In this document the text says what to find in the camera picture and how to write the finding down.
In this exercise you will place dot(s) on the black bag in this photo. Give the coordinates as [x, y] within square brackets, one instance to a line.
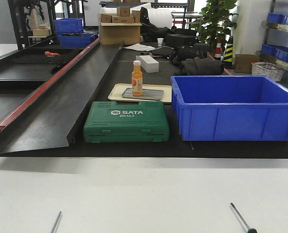
[189, 52]

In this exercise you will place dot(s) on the green SATA tool case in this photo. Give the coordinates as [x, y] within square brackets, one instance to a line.
[109, 122]

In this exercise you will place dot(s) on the white plastic basket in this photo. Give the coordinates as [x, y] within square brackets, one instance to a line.
[267, 69]

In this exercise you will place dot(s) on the brown cardboard box on floor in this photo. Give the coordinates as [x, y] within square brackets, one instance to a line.
[243, 63]

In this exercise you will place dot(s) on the white paper sheet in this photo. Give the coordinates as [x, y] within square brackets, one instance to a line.
[140, 47]

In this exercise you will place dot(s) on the black yellow traffic cone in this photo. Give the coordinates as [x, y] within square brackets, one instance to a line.
[228, 54]

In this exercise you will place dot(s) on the black slanted metal chute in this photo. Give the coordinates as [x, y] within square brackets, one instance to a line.
[52, 114]

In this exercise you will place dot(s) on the orange handled tool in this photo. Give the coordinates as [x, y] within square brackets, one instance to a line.
[51, 54]

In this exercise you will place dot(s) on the green potted plant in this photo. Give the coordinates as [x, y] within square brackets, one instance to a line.
[216, 22]

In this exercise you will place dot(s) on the orange juice bottle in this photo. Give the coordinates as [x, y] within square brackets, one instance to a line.
[137, 79]

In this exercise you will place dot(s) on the red white traffic cone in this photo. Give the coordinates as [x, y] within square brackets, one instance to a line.
[218, 50]

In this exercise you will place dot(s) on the black equipment case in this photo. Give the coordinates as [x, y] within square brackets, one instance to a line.
[176, 40]

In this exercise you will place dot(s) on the blue crate on conveyor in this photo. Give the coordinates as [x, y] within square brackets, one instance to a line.
[77, 40]

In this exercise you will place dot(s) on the white rectangular box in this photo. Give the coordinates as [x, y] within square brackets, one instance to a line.
[149, 64]

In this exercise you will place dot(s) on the large cardboard box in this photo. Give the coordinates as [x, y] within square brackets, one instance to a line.
[116, 33]

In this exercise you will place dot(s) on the beige plastic tray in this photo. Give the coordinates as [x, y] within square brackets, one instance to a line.
[117, 93]

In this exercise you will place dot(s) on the small grey metal tray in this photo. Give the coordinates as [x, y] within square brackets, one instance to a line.
[147, 94]

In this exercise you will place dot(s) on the large blue plastic bin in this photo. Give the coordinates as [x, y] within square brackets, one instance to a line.
[230, 108]

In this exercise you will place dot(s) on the blue crate behind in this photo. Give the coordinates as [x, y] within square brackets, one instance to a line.
[68, 25]

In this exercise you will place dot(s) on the white paper cup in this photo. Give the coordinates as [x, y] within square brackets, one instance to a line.
[160, 42]

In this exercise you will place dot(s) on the dark grey folded jacket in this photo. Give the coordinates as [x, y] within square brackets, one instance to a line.
[200, 66]

